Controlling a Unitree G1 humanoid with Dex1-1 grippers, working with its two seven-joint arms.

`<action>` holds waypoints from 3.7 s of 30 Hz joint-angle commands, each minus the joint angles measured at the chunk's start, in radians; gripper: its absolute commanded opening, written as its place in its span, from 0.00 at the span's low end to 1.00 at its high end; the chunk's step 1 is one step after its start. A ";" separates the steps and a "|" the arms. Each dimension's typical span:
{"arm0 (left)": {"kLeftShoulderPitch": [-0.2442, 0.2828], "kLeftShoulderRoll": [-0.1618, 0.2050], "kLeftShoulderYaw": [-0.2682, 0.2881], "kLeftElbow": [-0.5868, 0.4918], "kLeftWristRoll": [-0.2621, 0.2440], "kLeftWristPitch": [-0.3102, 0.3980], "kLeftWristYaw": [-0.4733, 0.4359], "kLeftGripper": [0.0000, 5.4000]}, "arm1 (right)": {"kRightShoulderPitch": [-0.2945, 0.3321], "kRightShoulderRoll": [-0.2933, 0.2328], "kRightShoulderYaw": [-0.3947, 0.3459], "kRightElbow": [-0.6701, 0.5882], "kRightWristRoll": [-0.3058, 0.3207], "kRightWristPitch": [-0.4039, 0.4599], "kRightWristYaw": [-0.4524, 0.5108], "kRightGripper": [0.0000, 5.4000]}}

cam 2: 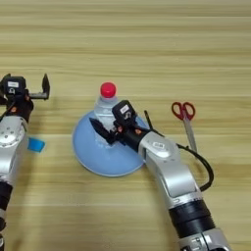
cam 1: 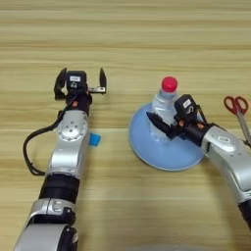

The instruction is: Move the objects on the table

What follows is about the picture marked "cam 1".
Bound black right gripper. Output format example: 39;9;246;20
145;111;216;147

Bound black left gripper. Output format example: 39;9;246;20
53;67;108;116

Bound clear plastic bottle red cap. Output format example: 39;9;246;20
150;75;180;145

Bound light blue round plate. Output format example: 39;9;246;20
127;102;205;172

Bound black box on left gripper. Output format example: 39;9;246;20
65;71;88;93

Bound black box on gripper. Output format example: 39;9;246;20
65;71;88;93
174;94;198;123

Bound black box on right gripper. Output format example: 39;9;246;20
174;94;198;123

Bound blue rectangular eraser block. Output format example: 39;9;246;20
88;131;102;147

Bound red handled scissors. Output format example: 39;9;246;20
224;95;251;148

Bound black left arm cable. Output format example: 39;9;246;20
22;111;67;176

